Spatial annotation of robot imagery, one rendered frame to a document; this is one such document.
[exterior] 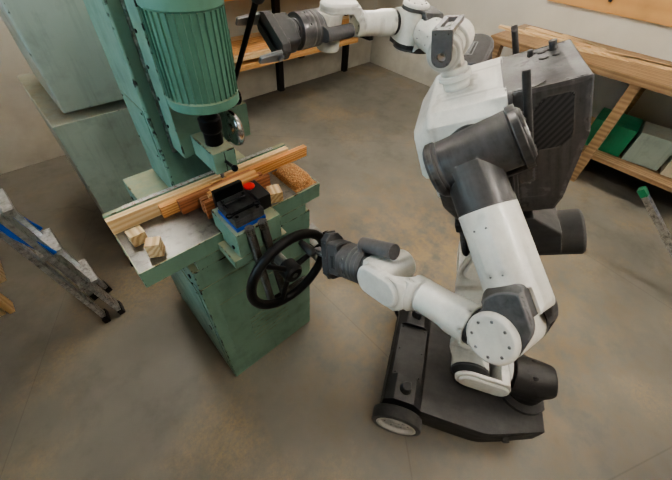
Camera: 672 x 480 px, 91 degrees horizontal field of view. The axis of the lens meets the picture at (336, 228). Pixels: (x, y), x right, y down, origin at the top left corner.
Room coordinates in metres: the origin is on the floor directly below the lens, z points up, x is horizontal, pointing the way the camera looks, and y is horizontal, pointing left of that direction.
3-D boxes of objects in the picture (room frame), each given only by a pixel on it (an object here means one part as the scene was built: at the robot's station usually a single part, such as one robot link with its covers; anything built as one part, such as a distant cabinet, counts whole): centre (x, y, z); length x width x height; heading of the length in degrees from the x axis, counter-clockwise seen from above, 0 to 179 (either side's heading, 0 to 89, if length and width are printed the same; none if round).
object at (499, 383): (0.59, -0.64, 0.28); 0.21 x 0.20 x 0.13; 76
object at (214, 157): (0.84, 0.38, 1.03); 0.14 x 0.07 x 0.09; 46
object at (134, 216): (0.81, 0.41, 0.92); 0.60 x 0.02 x 0.05; 136
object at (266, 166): (0.87, 0.33, 0.92); 0.54 x 0.02 x 0.04; 136
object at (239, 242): (0.66, 0.26, 0.91); 0.15 x 0.14 x 0.09; 136
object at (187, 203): (0.78, 0.38, 0.92); 0.25 x 0.02 x 0.05; 136
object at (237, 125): (1.00, 0.38, 1.02); 0.12 x 0.03 x 0.12; 46
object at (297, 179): (0.91, 0.16, 0.92); 0.14 x 0.09 x 0.04; 46
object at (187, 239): (0.72, 0.32, 0.87); 0.61 x 0.30 x 0.06; 136
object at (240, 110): (1.06, 0.39, 1.02); 0.09 x 0.07 x 0.12; 136
